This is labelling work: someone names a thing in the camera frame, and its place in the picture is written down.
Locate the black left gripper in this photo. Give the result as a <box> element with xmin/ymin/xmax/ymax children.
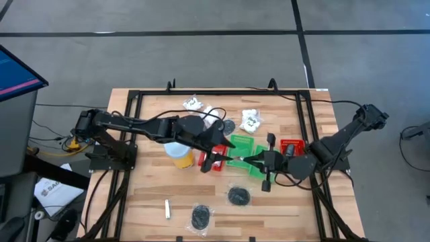
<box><xmin>198</xmin><ymin>120</ymin><xmax>237</xmax><ymax>173</ymax></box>

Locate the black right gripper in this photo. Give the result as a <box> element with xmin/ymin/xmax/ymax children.
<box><xmin>243</xmin><ymin>132</ymin><xmax>290</xmax><ymax>193</ymax></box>

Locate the black mesh item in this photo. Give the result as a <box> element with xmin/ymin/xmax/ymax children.
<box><xmin>183</xmin><ymin>202</ymin><xmax>215</xmax><ymax>237</ymax></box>
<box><xmin>221</xmin><ymin>118</ymin><xmax>237</xmax><ymax>136</ymax></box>
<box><xmin>226</xmin><ymin>183</ymin><xmax>253</xmax><ymax>208</ymax></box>

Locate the white vanity pack bag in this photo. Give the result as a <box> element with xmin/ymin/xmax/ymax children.
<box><xmin>200</xmin><ymin>105</ymin><xmax>223</xmax><ymax>122</ymax></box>
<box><xmin>238</xmin><ymin>108</ymin><xmax>263</xmax><ymax>134</ymax></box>
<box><xmin>182</xmin><ymin>95</ymin><xmax>205</xmax><ymax>114</ymax></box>

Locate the red plastic basket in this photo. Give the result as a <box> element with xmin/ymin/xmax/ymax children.
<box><xmin>198</xmin><ymin>143</ymin><xmax>229</xmax><ymax>173</ymax></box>
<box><xmin>279</xmin><ymin>138</ymin><xmax>306</xmax><ymax>159</ymax></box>

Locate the green plastic basket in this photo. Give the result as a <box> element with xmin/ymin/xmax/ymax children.
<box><xmin>224</xmin><ymin>134</ymin><xmax>254</xmax><ymax>169</ymax></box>
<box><xmin>248</xmin><ymin>144</ymin><xmax>275</xmax><ymax>182</ymax></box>

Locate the white printed paper sheet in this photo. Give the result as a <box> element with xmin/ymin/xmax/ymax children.
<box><xmin>33</xmin><ymin>163</ymin><xmax>85</xmax><ymax>218</ymax></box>

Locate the black object on floor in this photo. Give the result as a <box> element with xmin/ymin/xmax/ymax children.
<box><xmin>50</xmin><ymin>208</ymin><xmax>79</xmax><ymax>241</ymax></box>

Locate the grey cabinet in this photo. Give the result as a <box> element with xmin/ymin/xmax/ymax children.
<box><xmin>0</xmin><ymin>90</ymin><xmax>38</xmax><ymax>178</ymax></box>

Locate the blue screen monitor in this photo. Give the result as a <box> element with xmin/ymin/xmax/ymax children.
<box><xmin>0</xmin><ymin>45</ymin><xmax>50</xmax><ymax>102</ymax></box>

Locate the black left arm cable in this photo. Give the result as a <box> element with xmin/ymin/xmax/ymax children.
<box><xmin>110</xmin><ymin>106</ymin><xmax>228</xmax><ymax>134</ymax></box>

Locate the black aluminium table frame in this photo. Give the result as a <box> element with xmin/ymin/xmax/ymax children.
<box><xmin>80</xmin><ymin>78</ymin><xmax>369</xmax><ymax>242</ymax></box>

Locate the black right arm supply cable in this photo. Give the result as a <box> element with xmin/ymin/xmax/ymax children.
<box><xmin>247</xmin><ymin>86</ymin><xmax>367</xmax><ymax>112</ymax></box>

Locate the yellow floor cable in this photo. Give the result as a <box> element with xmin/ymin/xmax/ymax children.
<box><xmin>26</xmin><ymin>136</ymin><xmax>90</xmax><ymax>158</ymax></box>

